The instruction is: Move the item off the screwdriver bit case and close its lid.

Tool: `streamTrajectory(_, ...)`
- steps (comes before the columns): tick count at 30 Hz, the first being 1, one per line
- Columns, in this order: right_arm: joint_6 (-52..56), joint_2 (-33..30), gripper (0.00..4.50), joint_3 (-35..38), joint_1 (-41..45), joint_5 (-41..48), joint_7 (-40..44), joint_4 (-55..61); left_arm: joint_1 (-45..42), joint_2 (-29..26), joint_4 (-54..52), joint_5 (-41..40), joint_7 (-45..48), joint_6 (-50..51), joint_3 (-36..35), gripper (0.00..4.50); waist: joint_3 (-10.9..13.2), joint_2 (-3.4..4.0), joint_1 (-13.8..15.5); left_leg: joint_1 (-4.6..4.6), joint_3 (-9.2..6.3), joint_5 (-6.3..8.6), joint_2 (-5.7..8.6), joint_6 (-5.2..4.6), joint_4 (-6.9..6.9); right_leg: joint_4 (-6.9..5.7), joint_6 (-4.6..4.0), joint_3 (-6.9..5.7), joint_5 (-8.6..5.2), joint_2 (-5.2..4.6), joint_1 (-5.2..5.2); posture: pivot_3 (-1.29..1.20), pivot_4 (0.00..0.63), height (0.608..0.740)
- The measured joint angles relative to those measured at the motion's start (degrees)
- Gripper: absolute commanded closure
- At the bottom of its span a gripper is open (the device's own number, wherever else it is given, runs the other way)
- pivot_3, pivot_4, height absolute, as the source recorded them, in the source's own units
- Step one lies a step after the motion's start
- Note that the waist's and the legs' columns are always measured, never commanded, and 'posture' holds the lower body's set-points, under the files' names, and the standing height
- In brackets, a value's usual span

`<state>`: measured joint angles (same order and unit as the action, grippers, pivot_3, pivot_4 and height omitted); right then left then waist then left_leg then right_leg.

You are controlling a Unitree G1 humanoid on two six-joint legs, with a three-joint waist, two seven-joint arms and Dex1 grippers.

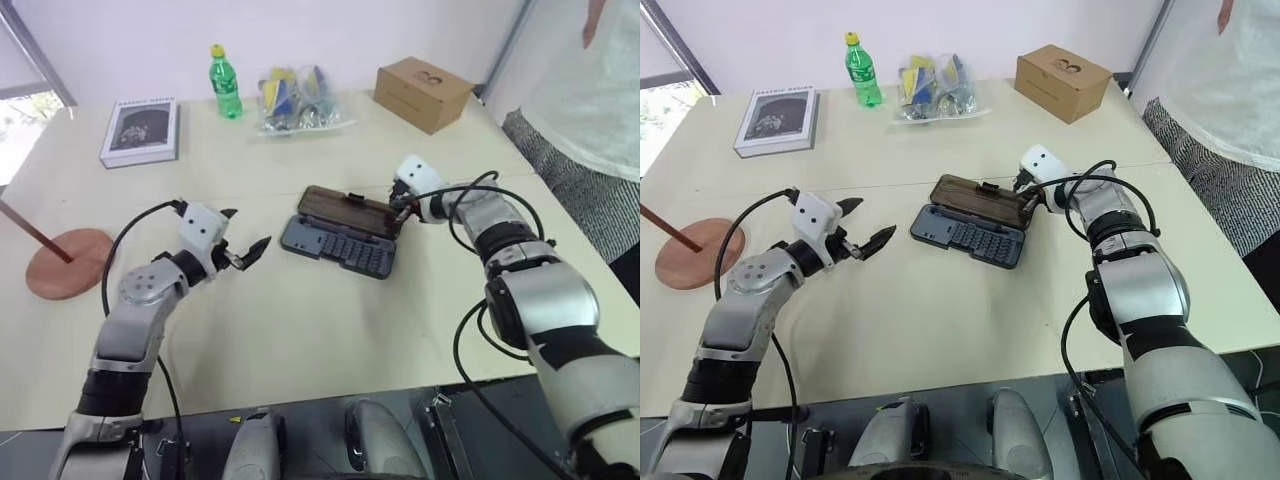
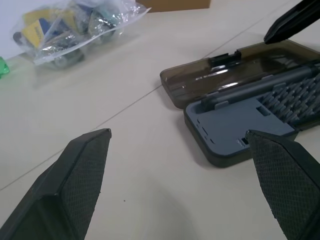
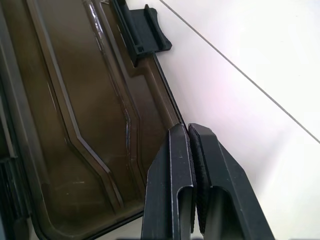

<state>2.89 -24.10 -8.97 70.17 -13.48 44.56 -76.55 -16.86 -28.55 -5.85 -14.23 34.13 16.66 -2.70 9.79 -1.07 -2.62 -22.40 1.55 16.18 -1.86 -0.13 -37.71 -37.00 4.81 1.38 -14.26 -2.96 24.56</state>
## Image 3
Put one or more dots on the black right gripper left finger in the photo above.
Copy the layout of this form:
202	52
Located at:
162	190

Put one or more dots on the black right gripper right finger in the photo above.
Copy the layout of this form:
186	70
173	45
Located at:
225	180

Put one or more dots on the dark translucent plastic case lid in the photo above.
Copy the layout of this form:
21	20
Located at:
80	105

